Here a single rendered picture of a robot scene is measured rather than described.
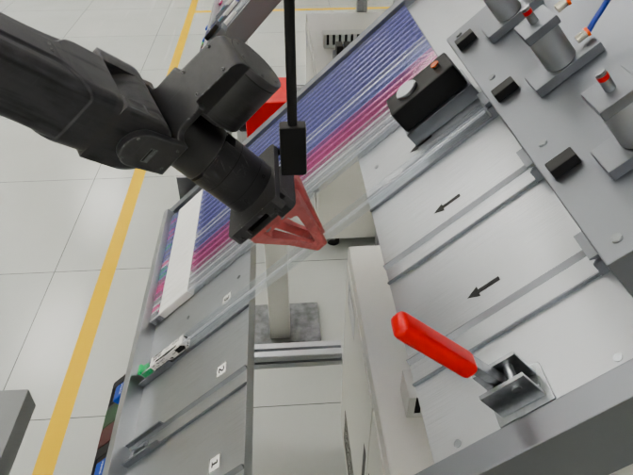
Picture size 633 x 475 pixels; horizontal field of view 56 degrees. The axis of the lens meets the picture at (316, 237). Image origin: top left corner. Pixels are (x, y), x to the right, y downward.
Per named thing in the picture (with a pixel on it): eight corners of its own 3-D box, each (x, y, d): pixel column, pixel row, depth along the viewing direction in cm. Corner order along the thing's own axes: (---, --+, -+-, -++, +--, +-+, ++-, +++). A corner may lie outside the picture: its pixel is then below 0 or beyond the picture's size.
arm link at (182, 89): (73, 85, 49) (109, 161, 46) (157, -21, 45) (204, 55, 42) (176, 123, 60) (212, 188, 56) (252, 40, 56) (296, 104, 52)
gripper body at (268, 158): (285, 153, 62) (232, 107, 59) (290, 208, 54) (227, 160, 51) (245, 190, 65) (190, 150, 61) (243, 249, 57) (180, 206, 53)
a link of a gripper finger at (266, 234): (341, 200, 65) (279, 149, 61) (348, 240, 60) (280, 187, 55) (298, 237, 68) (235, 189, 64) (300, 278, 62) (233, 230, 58)
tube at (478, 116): (146, 379, 74) (138, 375, 73) (148, 370, 75) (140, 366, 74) (491, 118, 55) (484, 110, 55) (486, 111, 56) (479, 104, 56)
